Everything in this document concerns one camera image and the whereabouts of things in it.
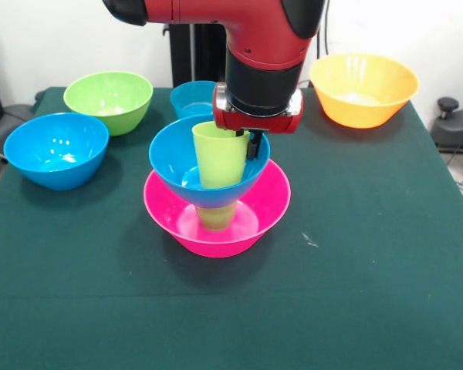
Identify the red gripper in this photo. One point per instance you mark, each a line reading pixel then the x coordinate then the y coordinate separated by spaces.
pixel 254 122

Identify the light green plastic cup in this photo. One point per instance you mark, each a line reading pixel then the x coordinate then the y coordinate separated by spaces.
pixel 220 162

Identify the pink plastic bowl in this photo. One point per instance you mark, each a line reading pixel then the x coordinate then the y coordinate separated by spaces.
pixel 270 200

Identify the large blue plastic bowl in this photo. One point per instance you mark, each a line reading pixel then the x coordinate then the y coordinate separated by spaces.
pixel 42 162
pixel 169 154

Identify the stepped green plastic cup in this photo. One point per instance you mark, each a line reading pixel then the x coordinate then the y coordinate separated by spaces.
pixel 216 219

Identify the orange plastic bowl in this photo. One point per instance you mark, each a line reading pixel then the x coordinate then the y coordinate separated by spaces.
pixel 370 112

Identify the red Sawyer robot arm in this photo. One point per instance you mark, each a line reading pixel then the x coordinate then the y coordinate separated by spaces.
pixel 262 46

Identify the small blue plastic bowl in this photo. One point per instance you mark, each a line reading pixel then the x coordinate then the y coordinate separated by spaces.
pixel 189 100

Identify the green plastic bowl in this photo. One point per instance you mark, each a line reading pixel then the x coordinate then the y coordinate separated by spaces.
pixel 100 88

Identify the dark green table cloth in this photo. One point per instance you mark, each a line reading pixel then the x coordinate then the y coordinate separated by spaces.
pixel 254 308

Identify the black knob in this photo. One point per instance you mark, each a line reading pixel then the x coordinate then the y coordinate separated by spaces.
pixel 447 105

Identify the grey stand base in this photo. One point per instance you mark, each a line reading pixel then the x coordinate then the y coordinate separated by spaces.
pixel 459 131

